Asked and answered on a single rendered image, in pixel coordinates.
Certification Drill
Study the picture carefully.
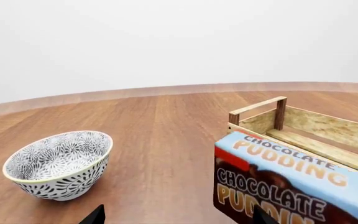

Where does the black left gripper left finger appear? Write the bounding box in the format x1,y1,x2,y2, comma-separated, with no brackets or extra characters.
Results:
78,203,106,224

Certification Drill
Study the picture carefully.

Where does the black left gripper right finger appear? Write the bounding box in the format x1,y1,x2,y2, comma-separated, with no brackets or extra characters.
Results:
252,205,280,224

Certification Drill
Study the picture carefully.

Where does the chocolate pudding box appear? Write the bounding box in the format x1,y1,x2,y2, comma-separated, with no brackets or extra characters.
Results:
213,131,358,224

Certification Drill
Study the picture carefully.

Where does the white black patterned bowl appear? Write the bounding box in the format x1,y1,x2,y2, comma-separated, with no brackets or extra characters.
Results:
2,130,114,202

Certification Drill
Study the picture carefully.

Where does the wooden tray with handle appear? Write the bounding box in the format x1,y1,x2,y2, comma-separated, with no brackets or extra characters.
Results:
227,95,358,224

